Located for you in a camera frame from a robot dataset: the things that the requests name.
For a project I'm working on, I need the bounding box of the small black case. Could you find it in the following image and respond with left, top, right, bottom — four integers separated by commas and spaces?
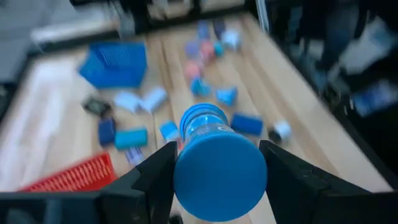
82, 96, 112, 118

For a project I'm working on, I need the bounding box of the white box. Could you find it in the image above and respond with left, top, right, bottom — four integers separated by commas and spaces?
113, 90, 142, 113
139, 86, 168, 113

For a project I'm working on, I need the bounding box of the teal box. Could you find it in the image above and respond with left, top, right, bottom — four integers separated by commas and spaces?
114, 127, 149, 151

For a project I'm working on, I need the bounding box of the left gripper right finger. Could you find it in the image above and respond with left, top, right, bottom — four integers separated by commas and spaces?
259, 139, 398, 224

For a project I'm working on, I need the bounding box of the pink capped sand hourglass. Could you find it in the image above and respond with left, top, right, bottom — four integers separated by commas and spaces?
183, 40, 215, 80

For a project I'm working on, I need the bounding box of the small purple charger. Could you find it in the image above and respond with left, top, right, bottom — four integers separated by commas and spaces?
126, 146, 146, 166

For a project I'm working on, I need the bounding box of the blue plastic basket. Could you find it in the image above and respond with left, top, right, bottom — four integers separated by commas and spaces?
78, 42, 147, 90

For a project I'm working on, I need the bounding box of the person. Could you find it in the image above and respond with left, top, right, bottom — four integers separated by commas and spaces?
298, 0, 368, 82

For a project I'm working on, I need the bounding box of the red plastic basket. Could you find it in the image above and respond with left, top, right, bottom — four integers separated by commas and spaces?
20, 152, 118, 192

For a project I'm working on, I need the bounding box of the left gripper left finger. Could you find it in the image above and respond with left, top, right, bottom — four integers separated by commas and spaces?
0, 141, 178, 224

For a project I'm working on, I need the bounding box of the purple capped sand hourglass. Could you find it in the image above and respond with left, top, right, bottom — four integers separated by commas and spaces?
185, 20, 211, 59

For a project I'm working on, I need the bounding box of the black aluminium table frame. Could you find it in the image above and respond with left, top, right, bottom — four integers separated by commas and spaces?
0, 0, 398, 190

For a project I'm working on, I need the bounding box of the dark blue box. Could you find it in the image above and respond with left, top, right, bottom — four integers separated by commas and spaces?
98, 118, 117, 147

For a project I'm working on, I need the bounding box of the white charger with black end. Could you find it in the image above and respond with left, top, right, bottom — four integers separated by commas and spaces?
269, 120, 292, 144

